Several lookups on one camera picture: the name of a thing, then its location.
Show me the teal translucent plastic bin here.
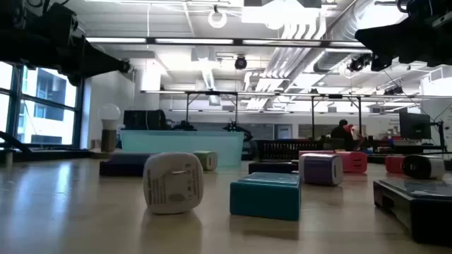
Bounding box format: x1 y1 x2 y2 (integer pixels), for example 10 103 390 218
120 129 245 169

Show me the black computer monitor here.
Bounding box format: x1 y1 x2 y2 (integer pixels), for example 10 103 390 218
122 109 160 131

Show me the black digital timer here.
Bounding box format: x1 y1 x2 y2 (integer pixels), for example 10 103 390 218
373 179 452 246

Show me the person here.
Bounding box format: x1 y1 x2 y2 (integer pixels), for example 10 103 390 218
330 119 365 152

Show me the small beige charger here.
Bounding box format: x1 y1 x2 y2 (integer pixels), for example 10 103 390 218
193 150 219 172

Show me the teal digital timer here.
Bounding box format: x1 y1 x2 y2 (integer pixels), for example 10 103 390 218
229 171 302 222

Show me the white globe bulb lamp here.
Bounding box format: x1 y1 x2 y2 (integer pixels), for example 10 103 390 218
97 103 121 153

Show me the purple USB wall charger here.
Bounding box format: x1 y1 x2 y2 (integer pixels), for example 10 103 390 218
298 152 344 187

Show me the black adapter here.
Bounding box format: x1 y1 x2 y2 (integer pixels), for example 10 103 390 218
248 160 300 175

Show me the blue digital timer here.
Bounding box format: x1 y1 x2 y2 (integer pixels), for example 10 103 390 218
99 152 156 178

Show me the white ring light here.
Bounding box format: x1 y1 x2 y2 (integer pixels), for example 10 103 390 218
207 7 228 29

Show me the white USB wall charger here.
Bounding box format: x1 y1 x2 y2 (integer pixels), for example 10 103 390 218
401 154 446 180

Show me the pink charger with white face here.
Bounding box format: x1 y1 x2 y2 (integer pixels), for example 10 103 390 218
143 151 205 215

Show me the black metal post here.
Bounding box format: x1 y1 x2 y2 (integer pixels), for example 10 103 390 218
429 120 446 153

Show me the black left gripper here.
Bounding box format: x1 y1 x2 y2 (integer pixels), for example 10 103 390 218
20 0 123 87

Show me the black aluminium table frame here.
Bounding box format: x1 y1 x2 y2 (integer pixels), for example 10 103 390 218
0 129 452 169

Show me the black monitor on stand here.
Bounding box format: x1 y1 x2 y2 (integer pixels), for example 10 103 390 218
399 111 432 140

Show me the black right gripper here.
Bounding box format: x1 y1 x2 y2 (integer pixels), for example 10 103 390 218
355 5 439 71

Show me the black overhead light bar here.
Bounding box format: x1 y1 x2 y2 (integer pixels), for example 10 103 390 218
83 36 368 49

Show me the dark window frame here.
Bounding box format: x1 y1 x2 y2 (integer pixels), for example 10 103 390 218
0 61 85 149

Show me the silver spiral air duct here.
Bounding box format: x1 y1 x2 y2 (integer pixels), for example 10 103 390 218
312 0 377 73

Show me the black mesh basket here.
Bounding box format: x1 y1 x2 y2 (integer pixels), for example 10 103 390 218
256 139 323 166

